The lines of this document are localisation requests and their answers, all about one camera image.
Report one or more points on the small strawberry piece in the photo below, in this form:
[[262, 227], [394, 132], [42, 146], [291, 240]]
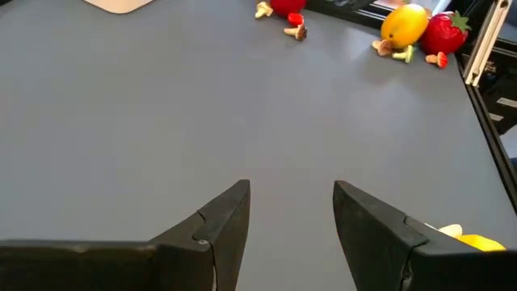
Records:
[[439, 60]]

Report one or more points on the white plastic basket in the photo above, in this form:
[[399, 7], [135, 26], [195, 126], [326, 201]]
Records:
[[119, 5]]

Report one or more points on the yellow lemon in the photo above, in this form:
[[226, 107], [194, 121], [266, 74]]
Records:
[[480, 242]]

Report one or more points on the black aluminium rig frame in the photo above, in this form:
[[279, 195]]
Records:
[[490, 137]]

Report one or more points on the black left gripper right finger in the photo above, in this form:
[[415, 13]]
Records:
[[404, 262]]

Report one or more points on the red cap toy mushroom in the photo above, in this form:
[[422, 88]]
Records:
[[295, 19]]

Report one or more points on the cream toy mushroom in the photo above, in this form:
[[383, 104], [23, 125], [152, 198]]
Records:
[[263, 9], [452, 230]]

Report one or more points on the yellow-orange mango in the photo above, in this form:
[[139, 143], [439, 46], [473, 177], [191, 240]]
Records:
[[404, 25]]

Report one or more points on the brown cap toy mushroom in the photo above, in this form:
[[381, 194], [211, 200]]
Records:
[[298, 32], [383, 47]]

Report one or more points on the red strawberry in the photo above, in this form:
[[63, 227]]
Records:
[[287, 6], [444, 34]]

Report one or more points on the silver frame bracket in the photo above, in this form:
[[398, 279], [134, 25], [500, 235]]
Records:
[[486, 40]]

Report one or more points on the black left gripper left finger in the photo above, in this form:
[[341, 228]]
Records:
[[161, 266]]

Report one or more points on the green toy mushroom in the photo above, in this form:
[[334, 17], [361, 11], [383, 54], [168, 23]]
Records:
[[405, 54]]

